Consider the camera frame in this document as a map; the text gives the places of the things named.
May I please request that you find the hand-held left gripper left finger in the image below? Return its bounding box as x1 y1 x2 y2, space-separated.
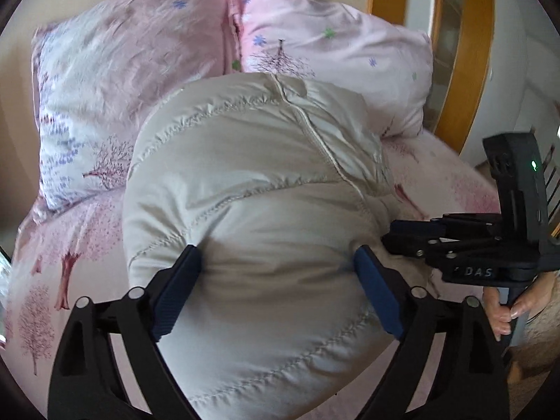
47 245 206 420

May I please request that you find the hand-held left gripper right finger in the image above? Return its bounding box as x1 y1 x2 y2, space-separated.
353 244 511 420

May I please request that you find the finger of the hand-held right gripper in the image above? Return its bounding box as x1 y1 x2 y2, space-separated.
388 212 504 246
381 232 486 270

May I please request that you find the white puffer jacket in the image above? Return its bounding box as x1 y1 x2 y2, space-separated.
122 73 433 420

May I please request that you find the person's right hand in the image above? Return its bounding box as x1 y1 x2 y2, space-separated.
482 270 560 342

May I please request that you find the pink floral bed sheet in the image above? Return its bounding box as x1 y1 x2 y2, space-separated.
9 133 504 420

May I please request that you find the pink floral pillow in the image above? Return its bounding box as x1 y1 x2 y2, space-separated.
31 0 246 211
238 0 434 139

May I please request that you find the wooden door frame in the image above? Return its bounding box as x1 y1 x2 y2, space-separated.
370 0 495 157

